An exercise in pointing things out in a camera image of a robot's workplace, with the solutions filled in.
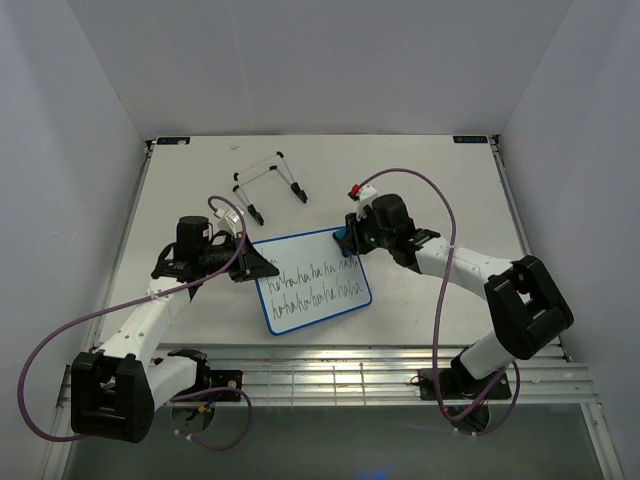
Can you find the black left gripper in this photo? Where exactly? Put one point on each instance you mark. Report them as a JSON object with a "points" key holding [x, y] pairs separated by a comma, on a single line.
{"points": [[250, 262]]}

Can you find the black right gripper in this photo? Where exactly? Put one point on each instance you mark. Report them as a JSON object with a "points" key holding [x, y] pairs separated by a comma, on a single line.
{"points": [[354, 227]]}

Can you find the blue whiteboard eraser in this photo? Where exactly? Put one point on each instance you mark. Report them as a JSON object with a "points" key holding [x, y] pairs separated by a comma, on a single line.
{"points": [[339, 236]]}

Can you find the blue framed whiteboard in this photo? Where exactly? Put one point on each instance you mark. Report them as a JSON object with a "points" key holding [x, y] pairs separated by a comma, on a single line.
{"points": [[315, 282]]}

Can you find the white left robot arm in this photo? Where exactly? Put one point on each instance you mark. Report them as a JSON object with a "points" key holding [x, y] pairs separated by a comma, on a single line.
{"points": [[116, 389]]}

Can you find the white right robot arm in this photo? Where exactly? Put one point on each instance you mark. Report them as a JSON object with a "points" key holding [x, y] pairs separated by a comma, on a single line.
{"points": [[526, 307]]}

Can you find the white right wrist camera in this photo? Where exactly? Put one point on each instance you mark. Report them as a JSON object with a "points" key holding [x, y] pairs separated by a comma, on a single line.
{"points": [[363, 196]]}

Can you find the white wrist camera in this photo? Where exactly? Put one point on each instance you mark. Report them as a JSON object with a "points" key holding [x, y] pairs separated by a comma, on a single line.
{"points": [[363, 196], [229, 221]]}

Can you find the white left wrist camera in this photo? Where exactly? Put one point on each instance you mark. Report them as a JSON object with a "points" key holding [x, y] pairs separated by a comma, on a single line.
{"points": [[229, 221]]}

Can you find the black wire board stand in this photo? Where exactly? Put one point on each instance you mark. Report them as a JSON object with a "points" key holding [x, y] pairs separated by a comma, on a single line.
{"points": [[271, 175]]}

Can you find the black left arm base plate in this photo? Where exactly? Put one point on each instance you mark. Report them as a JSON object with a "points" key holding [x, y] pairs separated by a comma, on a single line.
{"points": [[224, 378]]}

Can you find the aluminium table edge rail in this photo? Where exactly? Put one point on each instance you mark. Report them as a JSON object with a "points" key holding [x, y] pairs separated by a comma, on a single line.
{"points": [[288, 376]]}

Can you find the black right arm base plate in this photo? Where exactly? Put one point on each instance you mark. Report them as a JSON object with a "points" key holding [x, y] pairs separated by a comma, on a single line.
{"points": [[455, 387]]}

